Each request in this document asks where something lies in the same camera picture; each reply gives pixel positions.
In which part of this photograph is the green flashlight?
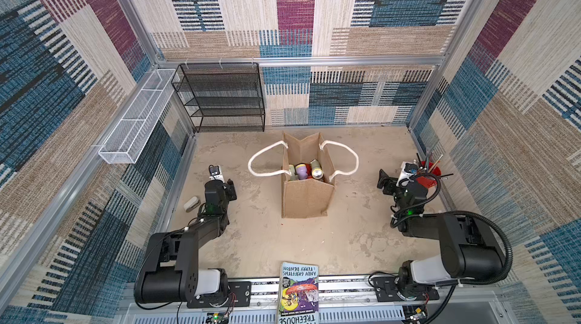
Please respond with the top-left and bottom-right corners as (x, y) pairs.
(289, 165), (297, 181)
(310, 159), (324, 180)

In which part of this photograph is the purple flashlight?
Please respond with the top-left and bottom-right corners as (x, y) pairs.
(295, 164), (309, 180)

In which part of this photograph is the brown jute tote bag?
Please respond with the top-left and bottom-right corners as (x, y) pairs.
(248, 133), (360, 219)

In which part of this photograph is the red flashlight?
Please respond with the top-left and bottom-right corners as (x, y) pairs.
(305, 164), (312, 179)

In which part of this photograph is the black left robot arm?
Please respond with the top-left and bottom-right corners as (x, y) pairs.
(133, 180), (237, 308)

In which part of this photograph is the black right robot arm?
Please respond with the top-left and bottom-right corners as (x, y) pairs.
(377, 164), (514, 301)

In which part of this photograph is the red pen cup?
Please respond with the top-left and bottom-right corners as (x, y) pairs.
(416, 149), (454, 188)

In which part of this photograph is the small grey eraser block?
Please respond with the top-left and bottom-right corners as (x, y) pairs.
(183, 196), (201, 212)

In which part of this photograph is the colourful treehouse book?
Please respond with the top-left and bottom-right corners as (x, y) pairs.
(276, 262), (320, 324)

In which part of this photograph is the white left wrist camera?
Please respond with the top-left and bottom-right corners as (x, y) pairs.
(208, 165), (225, 183)

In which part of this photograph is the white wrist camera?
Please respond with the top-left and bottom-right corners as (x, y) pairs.
(208, 165), (225, 183)
(396, 162), (419, 186)

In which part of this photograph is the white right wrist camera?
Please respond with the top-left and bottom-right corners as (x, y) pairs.
(396, 162), (419, 186)

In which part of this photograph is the black wire shelf rack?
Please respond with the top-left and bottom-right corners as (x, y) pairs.
(172, 62), (266, 133)

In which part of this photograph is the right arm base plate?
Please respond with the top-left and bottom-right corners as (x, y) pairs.
(368, 275), (440, 302)

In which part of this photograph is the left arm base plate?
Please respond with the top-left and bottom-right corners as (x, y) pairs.
(186, 281), (252, 310)

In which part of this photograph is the white mesh wall basket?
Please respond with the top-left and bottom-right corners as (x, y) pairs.
(98, 69), (176, 165)

